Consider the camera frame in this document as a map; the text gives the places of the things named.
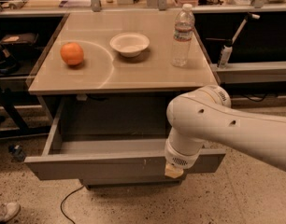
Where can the yellow foam-padded gripper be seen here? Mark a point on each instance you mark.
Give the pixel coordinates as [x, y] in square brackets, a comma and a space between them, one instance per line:
[179, 158]

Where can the grey top drawer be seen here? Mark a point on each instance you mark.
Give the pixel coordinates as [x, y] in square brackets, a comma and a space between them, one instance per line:
[110, 140]

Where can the grey drawer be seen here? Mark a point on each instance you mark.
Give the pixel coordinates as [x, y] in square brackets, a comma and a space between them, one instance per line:
[110, 140]
[92, 184]

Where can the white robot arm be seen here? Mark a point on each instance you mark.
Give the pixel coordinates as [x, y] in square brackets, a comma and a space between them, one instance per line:
[206, 115]

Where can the grey bottom drawer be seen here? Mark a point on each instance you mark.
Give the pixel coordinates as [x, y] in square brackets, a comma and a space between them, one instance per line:
[92, 184]

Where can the grey drawer cabinet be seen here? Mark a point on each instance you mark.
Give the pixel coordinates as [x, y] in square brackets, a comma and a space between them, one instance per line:
[105, 70]

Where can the white tube with black cap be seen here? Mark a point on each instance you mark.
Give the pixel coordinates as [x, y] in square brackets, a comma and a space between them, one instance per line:
[227, 48]

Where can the white bowl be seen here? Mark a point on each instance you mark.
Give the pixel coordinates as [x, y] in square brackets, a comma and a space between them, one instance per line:
[129, 44]

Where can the clear plastic water bottle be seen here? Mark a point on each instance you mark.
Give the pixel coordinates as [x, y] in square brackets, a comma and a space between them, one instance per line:
[182, 37]

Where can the orange fruit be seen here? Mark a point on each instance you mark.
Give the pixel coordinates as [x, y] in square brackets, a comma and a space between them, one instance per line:
[72, 53]

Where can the small blue floor object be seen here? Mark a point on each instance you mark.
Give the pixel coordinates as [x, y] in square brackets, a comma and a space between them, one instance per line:
[16, 152]

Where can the white shoe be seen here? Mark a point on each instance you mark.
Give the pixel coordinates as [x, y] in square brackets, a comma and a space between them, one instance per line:
[9, 211]

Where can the black chair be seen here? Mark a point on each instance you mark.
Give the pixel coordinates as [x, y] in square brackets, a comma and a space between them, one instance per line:
[22, 127]

